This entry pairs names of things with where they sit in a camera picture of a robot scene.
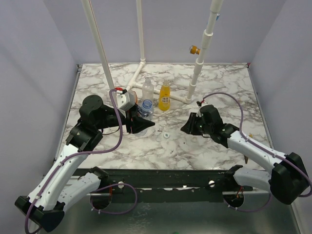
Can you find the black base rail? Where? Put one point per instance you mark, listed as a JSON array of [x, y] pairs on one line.
[[158, 186]]

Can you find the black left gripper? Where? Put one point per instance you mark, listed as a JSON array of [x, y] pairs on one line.
[[138, 124]]

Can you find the yellow pomelo drink bottle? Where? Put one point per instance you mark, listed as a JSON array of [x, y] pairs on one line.
[[164, 96]]

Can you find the orange knob on pipe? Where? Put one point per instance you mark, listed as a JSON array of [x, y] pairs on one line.
[[194, 50]]

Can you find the clear plastic bottle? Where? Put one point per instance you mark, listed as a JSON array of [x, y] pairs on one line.
[[148, 90]]

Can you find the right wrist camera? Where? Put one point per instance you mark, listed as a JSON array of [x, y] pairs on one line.
[[200, 104]]

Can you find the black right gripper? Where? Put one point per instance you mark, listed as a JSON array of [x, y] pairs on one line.
[[195, 124]]

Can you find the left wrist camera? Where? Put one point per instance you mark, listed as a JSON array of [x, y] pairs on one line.
[[125, 101]]

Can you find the small blue-label water bottle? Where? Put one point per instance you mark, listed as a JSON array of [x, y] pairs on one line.
[[145, 109]]

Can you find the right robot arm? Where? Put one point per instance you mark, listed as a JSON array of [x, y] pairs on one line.
[[283, 175]]

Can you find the orange label squat bottle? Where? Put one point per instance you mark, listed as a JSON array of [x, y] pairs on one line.
[[133, 93]]

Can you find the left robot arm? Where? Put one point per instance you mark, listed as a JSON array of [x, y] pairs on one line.
[[47, 204]]

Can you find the yellow handled pliers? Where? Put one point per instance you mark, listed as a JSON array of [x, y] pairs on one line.
[[245, 156]]

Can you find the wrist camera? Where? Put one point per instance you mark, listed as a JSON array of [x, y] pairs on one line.
[[200, 104], [125, 101]]

